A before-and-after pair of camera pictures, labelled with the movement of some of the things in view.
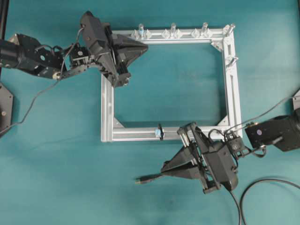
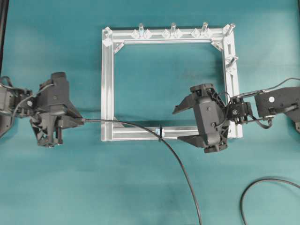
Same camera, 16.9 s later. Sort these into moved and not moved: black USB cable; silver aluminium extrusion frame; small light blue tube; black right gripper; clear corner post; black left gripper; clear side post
Moved: black left gripper; black right gripper; black USB cable
Not moved: silver aluminium extrusion frame; clear corner post; small light blue tube; clear side post
